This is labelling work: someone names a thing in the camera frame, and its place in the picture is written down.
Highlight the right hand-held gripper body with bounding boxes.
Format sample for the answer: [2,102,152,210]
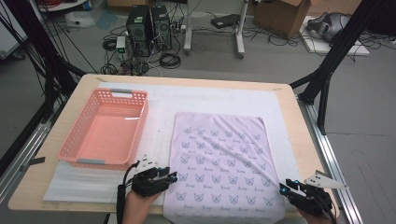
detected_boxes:
[288,170,350,217]

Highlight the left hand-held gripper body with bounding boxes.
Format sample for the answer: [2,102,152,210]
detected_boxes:
[130,154,171,198]

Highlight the lilac butterfly print towel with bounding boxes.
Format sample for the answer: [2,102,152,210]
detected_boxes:
[163,111,287,224]

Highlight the person's right hand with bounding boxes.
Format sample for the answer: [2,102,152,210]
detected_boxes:
[297,208,336,224]

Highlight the person's left hand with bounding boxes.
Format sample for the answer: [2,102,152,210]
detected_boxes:
[121,189,165,224]

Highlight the pink plastic basket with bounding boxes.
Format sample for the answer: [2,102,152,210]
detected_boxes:
[56,88,149,172]

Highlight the white power adapter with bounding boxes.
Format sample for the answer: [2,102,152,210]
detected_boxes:
[115,35,127,61]

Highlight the black computer tower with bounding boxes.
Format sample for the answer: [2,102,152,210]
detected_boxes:
[125,4,153,58]
[150,5,173,51]

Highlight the white foam board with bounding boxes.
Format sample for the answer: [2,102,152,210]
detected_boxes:
[300,15,372,57]

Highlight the flat black device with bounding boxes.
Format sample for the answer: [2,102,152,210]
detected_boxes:
[210,13,242,30]

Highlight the grey plastic shell device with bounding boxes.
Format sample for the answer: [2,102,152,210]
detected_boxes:
[306,11,353,43]

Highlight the open cardboard box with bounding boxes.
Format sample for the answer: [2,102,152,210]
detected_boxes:
[252,0,316,39]

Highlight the clear plastic bag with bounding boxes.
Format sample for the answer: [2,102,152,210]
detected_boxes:
[64,10,96,29]

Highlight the large cardboard box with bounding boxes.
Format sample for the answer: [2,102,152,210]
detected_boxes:
[307,0,364,16]

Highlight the round white table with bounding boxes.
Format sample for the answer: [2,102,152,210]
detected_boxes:
[36,0,92,13]

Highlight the white cabinet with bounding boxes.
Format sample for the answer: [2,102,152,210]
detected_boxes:
[0,12,28,61]

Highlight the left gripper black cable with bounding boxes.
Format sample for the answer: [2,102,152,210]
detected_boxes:
[116,161,142,224]

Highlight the aluminium rail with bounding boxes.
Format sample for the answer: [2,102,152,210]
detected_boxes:
[298,99,364,224]
[0,119,52,203]

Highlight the coiled black cable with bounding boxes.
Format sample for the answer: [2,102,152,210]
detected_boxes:
[102,38,118,52]
[100,63,120,76]
[159,52,182,70]

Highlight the black rail bracket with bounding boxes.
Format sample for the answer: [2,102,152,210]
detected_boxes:
[19,156,47,173]

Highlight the black metal frame stand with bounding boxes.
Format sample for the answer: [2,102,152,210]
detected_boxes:
[289,0,396,135]
[0,0,87,175]

